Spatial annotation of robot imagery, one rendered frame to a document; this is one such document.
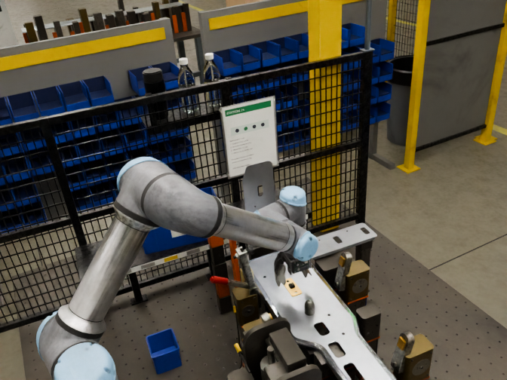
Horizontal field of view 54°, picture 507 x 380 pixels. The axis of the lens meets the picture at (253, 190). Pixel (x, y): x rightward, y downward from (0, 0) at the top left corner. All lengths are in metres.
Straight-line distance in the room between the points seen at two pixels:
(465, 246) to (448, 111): 1.36
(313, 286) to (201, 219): 0.74
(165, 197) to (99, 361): 0.37
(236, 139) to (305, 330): 0.80
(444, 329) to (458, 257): 1.53
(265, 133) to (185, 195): 1.01
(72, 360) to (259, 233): 0.48
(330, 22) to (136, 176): 1.17
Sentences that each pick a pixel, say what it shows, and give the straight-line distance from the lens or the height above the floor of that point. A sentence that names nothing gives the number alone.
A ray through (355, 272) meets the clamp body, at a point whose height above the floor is 1.04.
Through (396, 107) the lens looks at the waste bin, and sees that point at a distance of 4.69.
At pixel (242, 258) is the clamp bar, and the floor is 1.20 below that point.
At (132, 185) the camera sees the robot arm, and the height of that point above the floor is 1.61.
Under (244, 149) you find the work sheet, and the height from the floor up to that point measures 1.26.
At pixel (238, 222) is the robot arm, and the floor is 1.51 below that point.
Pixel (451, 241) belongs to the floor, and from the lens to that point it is 3.64.
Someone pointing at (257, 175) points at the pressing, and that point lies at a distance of 1.72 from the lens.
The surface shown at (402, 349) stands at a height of 1.07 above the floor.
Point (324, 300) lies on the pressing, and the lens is 1.64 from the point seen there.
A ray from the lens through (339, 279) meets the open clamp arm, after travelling 1.68.
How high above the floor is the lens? 2.14
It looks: 31 degrees down
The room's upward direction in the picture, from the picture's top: 5 degrees counter-clockwise
